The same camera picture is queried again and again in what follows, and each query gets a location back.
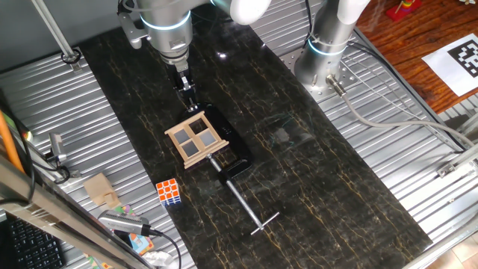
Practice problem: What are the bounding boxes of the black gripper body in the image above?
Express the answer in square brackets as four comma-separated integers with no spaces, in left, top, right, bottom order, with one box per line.
[170,61,195,94]

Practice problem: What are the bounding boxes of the small wooden sliding window model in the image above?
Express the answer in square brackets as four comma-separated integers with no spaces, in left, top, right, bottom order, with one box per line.
[164,110,230,170]

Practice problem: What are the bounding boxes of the black C-clamp with steel screw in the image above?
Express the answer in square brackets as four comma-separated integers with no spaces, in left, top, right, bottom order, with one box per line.
[184,102,280,236]

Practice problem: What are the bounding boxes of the orange and white Rubik's cube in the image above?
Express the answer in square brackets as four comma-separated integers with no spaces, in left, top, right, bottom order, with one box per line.
[155,178,183,207]

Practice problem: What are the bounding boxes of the small wooden house block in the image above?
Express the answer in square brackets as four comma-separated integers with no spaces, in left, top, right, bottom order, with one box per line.
[82,172,122,209]

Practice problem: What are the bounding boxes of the black marble pattern mat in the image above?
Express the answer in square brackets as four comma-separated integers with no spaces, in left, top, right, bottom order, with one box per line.
[79,7,433,269]

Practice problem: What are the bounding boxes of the slanted metal pole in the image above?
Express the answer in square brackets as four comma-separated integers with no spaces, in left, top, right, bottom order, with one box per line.
[31,0,83,72]

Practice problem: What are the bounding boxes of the colourful picture cards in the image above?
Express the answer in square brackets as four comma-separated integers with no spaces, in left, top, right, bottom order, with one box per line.
[114,204,155,256]

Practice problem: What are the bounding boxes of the crumpled white wrapper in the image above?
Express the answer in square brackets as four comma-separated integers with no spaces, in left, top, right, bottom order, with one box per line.
[143,250,175,268]

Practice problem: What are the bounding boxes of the orange pole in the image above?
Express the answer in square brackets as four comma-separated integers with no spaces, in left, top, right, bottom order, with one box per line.
[0,110,25,175]

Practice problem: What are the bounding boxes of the black keyboard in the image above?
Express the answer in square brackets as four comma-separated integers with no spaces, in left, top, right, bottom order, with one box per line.
[7,216,66,269]

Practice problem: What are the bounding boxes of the brown wooden table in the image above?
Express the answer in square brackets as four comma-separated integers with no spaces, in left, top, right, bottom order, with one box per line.
[354,0,478,115]

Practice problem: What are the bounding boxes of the white paper with black marker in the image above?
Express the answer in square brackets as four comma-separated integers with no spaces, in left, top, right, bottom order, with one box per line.
[421,33,478,97]

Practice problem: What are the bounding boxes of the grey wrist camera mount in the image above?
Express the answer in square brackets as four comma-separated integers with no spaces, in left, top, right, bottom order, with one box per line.
[119,10,151,49]

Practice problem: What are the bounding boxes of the thin grey wrist cable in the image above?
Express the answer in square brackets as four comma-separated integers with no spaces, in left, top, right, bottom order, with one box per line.
[121,0,149,13]

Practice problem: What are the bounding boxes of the black cable ring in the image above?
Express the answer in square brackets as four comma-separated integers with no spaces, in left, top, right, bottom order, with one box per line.
[60,47,82,65]

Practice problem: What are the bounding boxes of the small grey mounted camera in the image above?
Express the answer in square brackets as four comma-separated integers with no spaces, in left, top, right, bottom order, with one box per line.
[44,132,68,164]

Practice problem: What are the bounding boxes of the silver depth camera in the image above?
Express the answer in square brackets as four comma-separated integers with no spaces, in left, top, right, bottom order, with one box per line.
[97,209,152,237]

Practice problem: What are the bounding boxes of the black camera cable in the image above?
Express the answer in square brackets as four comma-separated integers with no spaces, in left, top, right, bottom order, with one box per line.
[149,228,183,269]

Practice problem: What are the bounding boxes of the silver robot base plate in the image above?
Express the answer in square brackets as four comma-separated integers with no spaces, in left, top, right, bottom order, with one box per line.
[279,48,360,104]

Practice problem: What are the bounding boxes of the steel frame beam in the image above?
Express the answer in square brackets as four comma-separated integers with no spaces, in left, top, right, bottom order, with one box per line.
[0,155,156,269]

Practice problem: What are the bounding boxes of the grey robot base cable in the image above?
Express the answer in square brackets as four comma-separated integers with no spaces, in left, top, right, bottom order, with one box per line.
[326,74,475,149]

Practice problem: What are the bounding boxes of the red ring stacking toy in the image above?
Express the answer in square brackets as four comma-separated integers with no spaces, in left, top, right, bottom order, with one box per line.
[385,0,423,22]

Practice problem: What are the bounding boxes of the aluminium corner bracket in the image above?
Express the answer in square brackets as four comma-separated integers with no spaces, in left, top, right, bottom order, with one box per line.
[436,143,478,179]

